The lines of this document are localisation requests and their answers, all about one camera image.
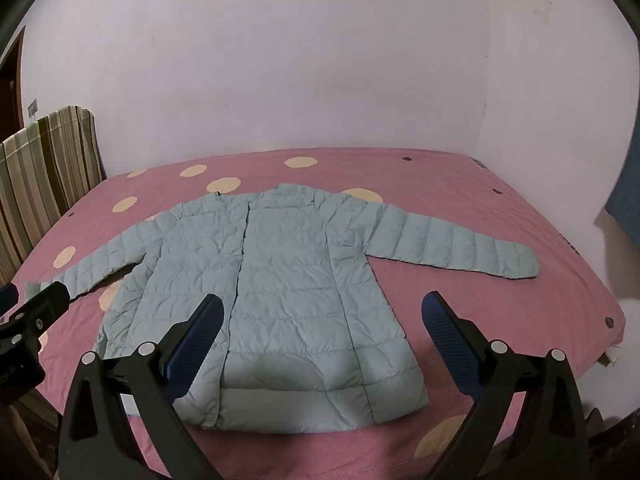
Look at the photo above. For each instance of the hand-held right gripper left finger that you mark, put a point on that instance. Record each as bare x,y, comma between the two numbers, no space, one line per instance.
202,325

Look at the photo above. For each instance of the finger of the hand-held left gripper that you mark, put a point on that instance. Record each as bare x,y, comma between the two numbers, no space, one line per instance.
47,305
9,296

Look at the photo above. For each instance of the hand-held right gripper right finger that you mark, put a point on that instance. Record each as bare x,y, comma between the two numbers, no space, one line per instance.
442,330

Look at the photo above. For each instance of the light blue puffer jacket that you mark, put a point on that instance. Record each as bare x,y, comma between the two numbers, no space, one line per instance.
295,280

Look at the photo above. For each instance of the striped headboard cushion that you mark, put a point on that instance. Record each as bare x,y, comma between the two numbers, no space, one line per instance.
45,175

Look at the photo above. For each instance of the pink dotted bed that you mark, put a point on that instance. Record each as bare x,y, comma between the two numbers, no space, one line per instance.
450,200

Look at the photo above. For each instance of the brown wooden door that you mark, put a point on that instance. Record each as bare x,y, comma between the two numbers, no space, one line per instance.
7,95

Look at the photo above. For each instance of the blue cloth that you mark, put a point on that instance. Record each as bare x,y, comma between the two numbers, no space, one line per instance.
625,200

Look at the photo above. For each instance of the wall switch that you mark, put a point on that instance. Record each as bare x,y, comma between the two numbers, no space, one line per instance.
33,108

